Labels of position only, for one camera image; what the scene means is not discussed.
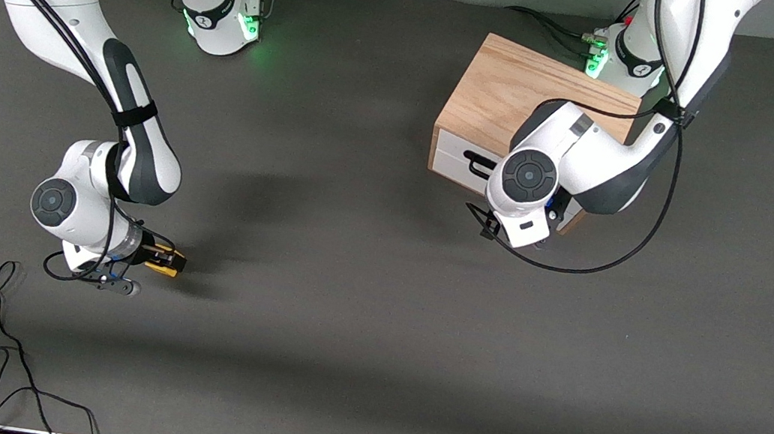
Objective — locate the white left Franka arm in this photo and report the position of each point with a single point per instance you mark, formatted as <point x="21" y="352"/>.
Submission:
<point x="591" y="162"/>

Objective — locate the yellow block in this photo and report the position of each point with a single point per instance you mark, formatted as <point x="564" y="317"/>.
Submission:
<point x="172" y="265"/>

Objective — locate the light wooden drawer cabinet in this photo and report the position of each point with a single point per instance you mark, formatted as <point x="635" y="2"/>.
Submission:
<point x="503" y="89"/>

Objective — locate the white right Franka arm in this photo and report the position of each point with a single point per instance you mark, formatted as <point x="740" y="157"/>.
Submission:
<point x="30" y="8"/>

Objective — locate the dark grey table mat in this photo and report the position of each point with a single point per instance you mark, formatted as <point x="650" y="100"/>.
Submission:
<point x="348" y="280"/>

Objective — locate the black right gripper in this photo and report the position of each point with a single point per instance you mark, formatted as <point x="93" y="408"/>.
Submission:
<point x="146" y="254"/>

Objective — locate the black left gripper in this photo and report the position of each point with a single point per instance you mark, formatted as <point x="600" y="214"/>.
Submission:
<point x="562" y="202"/>

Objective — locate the white-fronted wooden drawer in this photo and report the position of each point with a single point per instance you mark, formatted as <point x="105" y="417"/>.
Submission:
<point x="452" y="141"/>

